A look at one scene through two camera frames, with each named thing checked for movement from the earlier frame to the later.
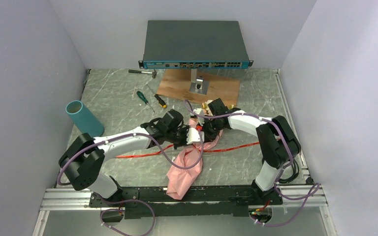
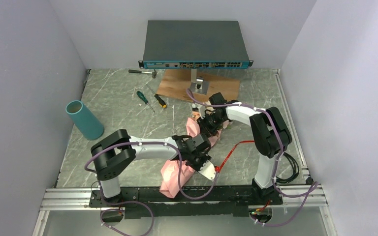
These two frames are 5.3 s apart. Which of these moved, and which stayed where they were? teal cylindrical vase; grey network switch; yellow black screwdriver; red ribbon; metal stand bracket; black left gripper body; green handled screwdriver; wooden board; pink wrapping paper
Moved: red ribbon; pink wrapping paper; black left gripper body
Stayed: teal cylindrical vase; grey network switch; wooden board; metal stand bracket; yellow black screwdriver; green handled screwdriver
